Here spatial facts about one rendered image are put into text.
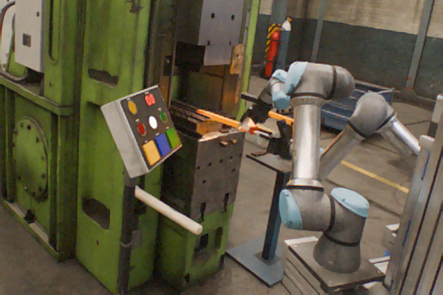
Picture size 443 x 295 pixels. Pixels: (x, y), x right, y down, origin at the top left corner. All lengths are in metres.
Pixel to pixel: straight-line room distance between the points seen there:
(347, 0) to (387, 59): 1.82
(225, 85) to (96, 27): 0.78
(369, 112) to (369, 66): 8.86
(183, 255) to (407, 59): 8.32
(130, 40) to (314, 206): 1.08
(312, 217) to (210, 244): 1.32
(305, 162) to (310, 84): 0.25
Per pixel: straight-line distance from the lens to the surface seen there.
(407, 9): 10.09
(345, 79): 1.39
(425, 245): 1.35
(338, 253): 1.37
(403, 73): 10.02
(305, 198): 1.27
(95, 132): 2.27
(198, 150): 2.01
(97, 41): 2.18
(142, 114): 1.56
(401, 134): 1.74
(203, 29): 1.93
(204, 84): 2.45
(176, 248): 2.33
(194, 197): 2.12
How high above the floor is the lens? 1.56
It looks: 15 degrees down
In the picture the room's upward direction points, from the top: 7 degrees clockwise
